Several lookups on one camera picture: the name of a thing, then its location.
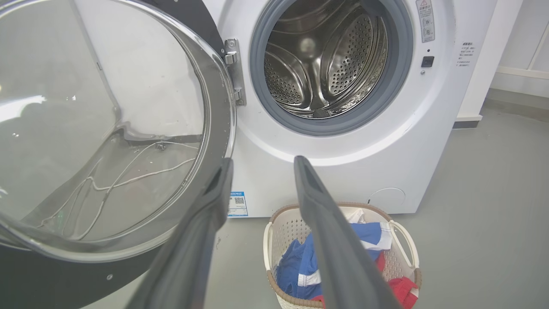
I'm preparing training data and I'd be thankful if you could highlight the blue and white label sticker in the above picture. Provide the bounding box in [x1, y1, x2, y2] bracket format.
[227, 191, 248, 218]

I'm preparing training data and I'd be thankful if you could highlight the red garment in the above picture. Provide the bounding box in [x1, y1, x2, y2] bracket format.
[311, 251, 419, 309]

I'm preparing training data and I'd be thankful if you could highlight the round filter cover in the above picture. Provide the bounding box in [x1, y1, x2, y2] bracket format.
[368, 188, 406, 213]

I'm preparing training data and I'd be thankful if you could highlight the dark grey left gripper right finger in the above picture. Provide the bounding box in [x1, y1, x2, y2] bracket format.
[294, 155, 401, 309]

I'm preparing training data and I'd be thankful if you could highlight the beige perforated laundry basket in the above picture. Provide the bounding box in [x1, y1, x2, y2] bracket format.
[263, 203, 423, 309]

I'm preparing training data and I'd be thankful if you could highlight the round dark glass washer door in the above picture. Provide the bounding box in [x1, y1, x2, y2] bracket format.
[0, 0, 237, 309]

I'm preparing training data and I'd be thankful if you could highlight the metal door hinge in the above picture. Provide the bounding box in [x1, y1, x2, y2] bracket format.
[223, 39, 247, 106]

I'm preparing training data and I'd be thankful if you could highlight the blue and white garment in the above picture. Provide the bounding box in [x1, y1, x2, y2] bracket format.
[276, 222, 393, 301]

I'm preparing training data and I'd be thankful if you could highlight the white warning sticker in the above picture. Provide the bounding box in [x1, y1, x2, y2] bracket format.
[415, 0, 436, 43]

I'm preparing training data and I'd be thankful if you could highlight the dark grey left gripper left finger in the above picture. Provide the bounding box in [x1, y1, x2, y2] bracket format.
[124, 158, 234, 309]

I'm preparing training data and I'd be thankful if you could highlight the white front-load washing machine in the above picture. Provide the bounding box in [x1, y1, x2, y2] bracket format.
[202, 0, 500, 218]

